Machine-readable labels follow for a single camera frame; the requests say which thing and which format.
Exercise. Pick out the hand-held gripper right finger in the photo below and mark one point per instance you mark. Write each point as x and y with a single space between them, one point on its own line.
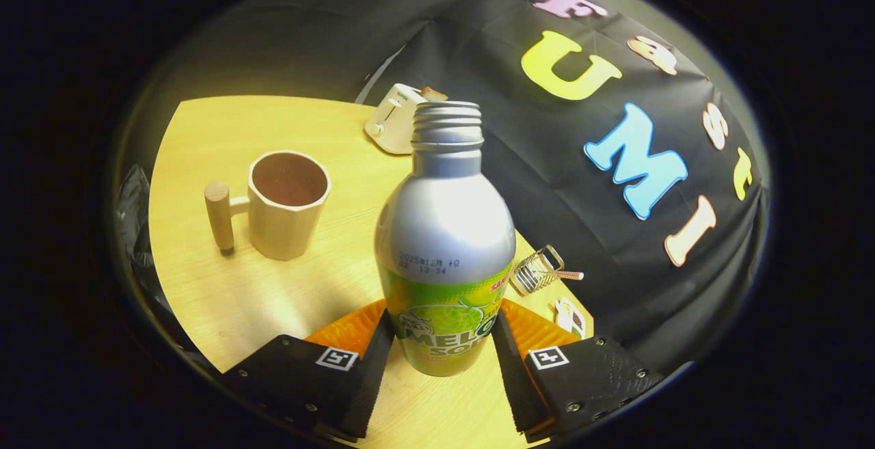
509 374

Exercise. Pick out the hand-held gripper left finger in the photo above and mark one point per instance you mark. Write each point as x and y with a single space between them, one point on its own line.
372 374

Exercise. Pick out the silver green juice bottle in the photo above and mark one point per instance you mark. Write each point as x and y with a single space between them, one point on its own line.
444 230

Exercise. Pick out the white divided snack dish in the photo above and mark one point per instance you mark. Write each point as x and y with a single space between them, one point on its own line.
569 318

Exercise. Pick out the red checked straw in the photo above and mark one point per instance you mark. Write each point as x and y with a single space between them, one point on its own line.
571 275

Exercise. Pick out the round wooden table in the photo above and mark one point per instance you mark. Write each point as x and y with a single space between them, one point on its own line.
219 298

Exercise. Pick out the white toaster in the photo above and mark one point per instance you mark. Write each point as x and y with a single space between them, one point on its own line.
393 121

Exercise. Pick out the toast slice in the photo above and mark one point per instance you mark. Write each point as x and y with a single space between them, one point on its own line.
433 94

